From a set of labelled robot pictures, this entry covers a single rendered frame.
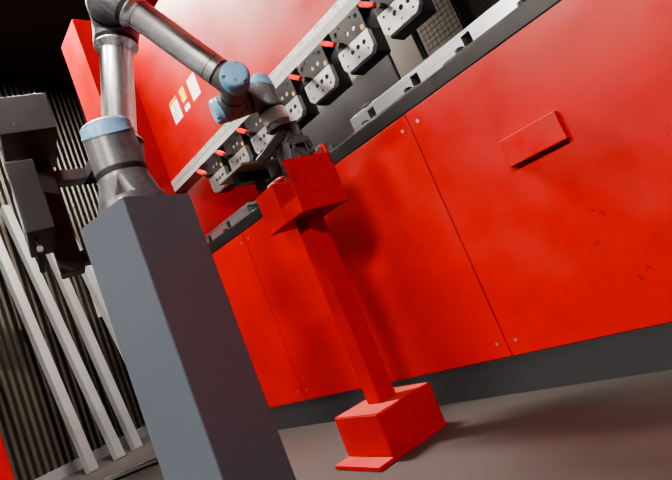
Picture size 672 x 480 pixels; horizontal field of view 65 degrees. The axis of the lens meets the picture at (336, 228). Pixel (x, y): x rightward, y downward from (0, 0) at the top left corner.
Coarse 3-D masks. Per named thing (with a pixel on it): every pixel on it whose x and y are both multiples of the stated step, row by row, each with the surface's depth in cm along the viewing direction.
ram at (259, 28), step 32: (160, 0) 249; (192, 0) 231; (224, 0) 215; (256, 0) 201; (288, 0) 189; (320, 0) 178; (352, 0) 169; (192, 32) 235; (224, 32) 219; (256, 32) 205; (288, 32) 192; (320, 32) 181; (160, 64) 260; (256, 64) 208; (160, 96) 266; (160, 128) 272; (192, 128) 250
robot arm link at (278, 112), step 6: (270, 108) 145; (276, 108) 146; (282, 108) 147; (264, 114) 146; (270, 114) 145; (276, 114) 145; (282, 114) 146; (264, 120) 147; (270, 120) 145; (276, 120) 145
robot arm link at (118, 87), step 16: (96, 32) 138; (112, 32) 138; (128, 32) 140; (96, 48) 140; (112, 48) 138; (128, 48) 141; (112, 64) 137; (128, 64) 140; (112, 80) 136; (128, 80) 138; (112, 96) 135; (128, 96) 137; (112, 112) 134; (128, 112) 136
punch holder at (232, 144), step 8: (232, 136) 228; (240, 136) 224; (248, 136) 226; (224, 144) 234; (232, 144) 230; (240, 144) 225; (248, 144) 225; (232, 152) 231; (240, 152) 226; (248, 152) 223; (232, 160) 231; (240, 160) 227; (248, 160) 223; (232, 168) 233
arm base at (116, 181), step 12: (108, 168) 116; (120, 168) 116; (132, 168) 117; (144, 168) 120; (96, 180) 119; (108, 180) 115; (120, 180) 115; (132, 180) 115; (144, 180) 117; (108, 192) 114; (120, 192) 114; (132, 192) 114; (144, 192) 115; (156, 192) 117; (108, 204) 113
